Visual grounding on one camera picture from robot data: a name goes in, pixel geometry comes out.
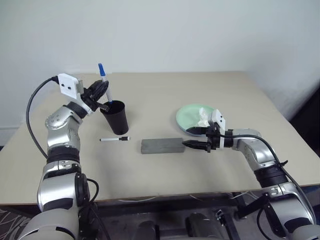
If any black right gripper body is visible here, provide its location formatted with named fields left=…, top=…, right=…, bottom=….
left=205, top=121, right=221, bottom=153

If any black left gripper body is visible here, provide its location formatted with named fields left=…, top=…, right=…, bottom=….
left=80, top=81, right=104, bottom=112

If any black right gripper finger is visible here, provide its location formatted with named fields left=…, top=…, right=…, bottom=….
left=186, top=126, right=210, bottom=137
left=181, top=140, right=210, bottom=151

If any thin white cable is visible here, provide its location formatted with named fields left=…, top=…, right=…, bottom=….
left=189, top=190, right=252, bottom=201
left=117, top=195, right=159, bottom=203

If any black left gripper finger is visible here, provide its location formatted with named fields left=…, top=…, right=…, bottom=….
left=93, top=79, right=110, bottom=100
left=95, top=99, right=110, bottom=113

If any grey felt whiteboard eraser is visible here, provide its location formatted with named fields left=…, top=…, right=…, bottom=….
left=140, top=137, right=186, bottom=155

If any black pen cup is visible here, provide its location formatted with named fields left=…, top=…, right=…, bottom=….
left=99, top=99, right=130, bottom=135

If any white marker with black cap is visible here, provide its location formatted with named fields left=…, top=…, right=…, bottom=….
left=99, top=136, right=131, bottom=143

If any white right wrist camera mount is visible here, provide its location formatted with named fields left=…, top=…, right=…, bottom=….
left=211, top=109, right=227, bottom=150

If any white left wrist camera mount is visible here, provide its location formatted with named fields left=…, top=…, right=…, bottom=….
left=57, top=72, right=95, bottom=115

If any white tissue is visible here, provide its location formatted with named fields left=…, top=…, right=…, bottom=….
left=196, top=107, right=213, bottom=127

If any white marker with blue cap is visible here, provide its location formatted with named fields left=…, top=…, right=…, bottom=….
left=97, top=62, right=114, bottom=105

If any dark grey rounded shape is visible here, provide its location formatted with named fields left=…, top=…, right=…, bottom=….
left=185, top=212, right=230, bottom=240
left=136, top=219, right=161, bottom=240

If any blue plastic plate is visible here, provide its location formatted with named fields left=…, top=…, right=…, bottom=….
left=176, top=119, right=192, bottom=137

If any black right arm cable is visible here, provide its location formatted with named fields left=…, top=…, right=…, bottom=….
left=219, top=133, right=317, bottom=236

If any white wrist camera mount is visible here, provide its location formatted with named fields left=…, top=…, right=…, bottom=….
left=211, top=109, right=227, bottom=150
left=57, top=72, right=95, bottom=115

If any green plastic plate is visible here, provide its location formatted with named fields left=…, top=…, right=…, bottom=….
left=175, top=104, right=219, bottom=137

